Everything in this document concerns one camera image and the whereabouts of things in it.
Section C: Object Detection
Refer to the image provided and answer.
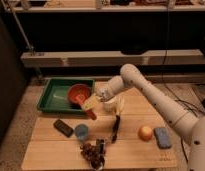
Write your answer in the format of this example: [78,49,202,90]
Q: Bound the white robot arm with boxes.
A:
[82,64,205,171]

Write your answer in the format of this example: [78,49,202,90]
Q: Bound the white plastic cup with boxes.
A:
[103,98,117,112]

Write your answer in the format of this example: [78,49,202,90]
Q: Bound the blue plastic cup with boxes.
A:
[74,124,89,141]

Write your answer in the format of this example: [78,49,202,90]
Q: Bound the red bowl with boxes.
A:
[67,84,91,106]

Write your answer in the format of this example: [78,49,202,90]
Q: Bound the green plastic tray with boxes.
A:
[37,77,95,115]

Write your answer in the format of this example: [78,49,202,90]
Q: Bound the black rectangular block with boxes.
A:
[53,119,74,137]

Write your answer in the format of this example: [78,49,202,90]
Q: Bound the lower white shelf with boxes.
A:
[21,49,205,68]

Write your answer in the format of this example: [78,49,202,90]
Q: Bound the white shelf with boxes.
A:
[5,0,205,14]
[21,49,205,68]

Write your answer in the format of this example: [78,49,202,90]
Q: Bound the brown grape bunch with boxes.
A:
[80,143,100,163]

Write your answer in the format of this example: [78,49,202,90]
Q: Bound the wooden table board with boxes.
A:
[22,89,177,171]

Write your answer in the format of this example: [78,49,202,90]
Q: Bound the yellow red apple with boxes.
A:
[138,126,153,141]

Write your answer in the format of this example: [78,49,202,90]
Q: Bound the blue sponge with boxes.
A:
[154,127,172,149]

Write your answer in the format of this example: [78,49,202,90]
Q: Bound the metal diagonal pole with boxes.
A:
[3,0,45,84]

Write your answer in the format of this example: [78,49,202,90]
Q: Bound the upper white shelf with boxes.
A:
[5,0,205,14]

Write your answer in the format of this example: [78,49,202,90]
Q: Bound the dish brush with dark handle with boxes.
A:
[111,96,124,144]

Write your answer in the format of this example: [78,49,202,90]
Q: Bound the black cables on floor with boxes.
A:
[162,83,205,164]

